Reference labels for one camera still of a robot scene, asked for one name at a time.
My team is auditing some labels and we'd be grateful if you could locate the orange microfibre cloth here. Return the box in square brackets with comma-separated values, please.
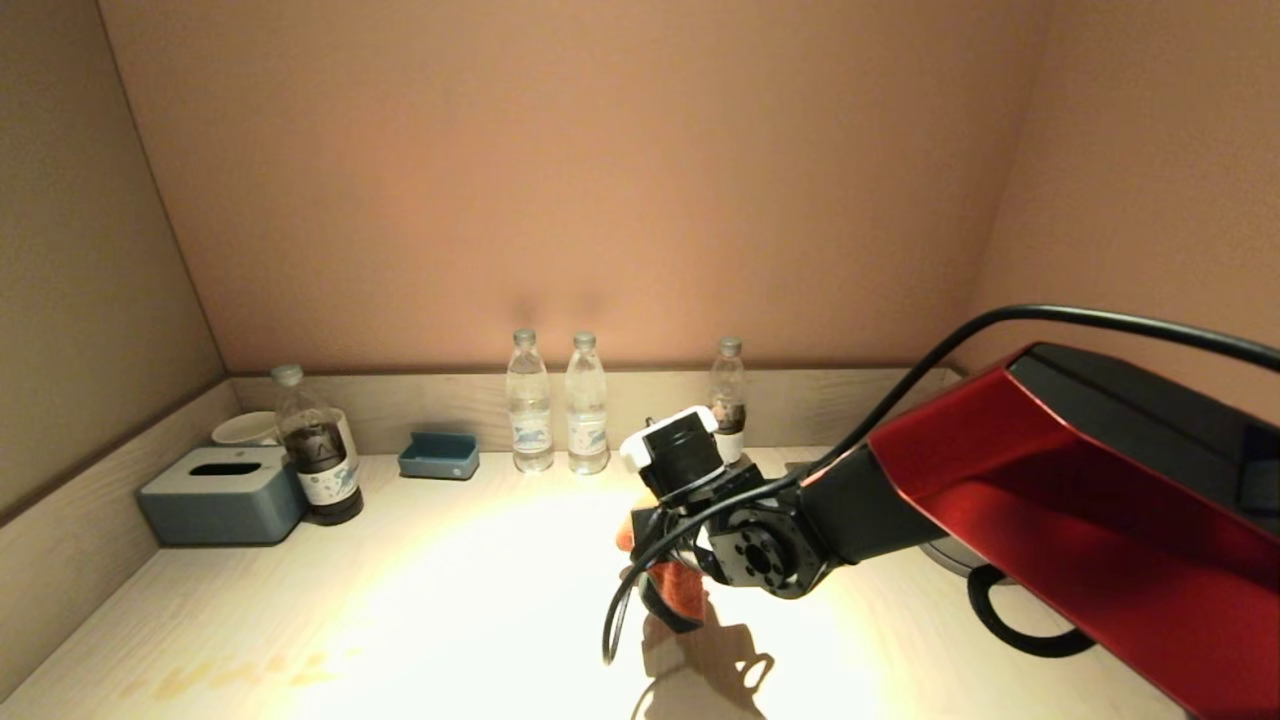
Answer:
[617, 522, 707, 633]

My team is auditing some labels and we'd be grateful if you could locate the small dark drink bottle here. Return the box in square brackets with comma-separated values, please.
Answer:
[708, 337, 748, 466]

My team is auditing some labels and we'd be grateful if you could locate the grey kettle base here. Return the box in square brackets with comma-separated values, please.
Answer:
[920, 538, 991, 579]

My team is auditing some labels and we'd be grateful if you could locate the clear water bottle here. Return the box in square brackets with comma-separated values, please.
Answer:
[564, 331, 611, 476]
[505, 329, 555, 474]

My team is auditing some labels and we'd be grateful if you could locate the small blue tray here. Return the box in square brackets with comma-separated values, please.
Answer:
[397, 431, 480, 482]

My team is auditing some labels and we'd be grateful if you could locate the large dark drink bottle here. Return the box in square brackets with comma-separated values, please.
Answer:
[270, 364, 364, 527]

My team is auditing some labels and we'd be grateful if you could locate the white ceramic cup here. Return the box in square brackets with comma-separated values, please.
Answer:
[211, 411, 282, 448]

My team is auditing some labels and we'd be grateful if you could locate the blue tissue box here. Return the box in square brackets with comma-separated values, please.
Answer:
[137, 447, 306, 547]

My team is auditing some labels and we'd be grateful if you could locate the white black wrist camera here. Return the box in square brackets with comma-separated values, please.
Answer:
[619, 405, 723, 501]

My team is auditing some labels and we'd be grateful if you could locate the short black cable loop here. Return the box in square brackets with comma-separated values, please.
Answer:
[966, 564, 1097, 659]

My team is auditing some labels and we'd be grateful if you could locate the long black cable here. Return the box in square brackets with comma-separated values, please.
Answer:
[602, 304, 1280, 666]

